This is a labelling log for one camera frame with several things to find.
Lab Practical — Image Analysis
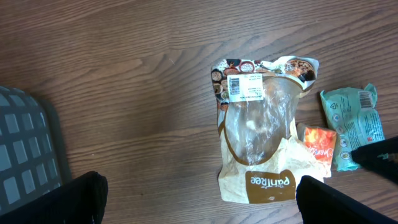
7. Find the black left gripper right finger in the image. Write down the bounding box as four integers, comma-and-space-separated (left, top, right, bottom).
296, 175, 397, 224

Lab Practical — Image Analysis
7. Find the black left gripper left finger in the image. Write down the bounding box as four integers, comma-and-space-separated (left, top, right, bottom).
1, 171, 108, 224

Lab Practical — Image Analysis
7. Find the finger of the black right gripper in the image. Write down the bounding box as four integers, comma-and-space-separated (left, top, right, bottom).
351, 137, 397, 184

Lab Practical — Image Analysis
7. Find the teal tissue pack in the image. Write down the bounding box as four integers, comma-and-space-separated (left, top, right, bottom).
320, 84, 385, 172

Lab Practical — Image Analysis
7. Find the orange tissue pack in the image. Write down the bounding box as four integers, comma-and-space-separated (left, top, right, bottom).
297, 123, 337, 178

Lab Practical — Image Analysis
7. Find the clear snack pouch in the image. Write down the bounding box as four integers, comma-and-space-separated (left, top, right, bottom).
211, 56, 326, 204

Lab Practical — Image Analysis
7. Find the grey plastic mesh basket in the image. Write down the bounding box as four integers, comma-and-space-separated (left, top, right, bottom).
1, 86, 72, 214

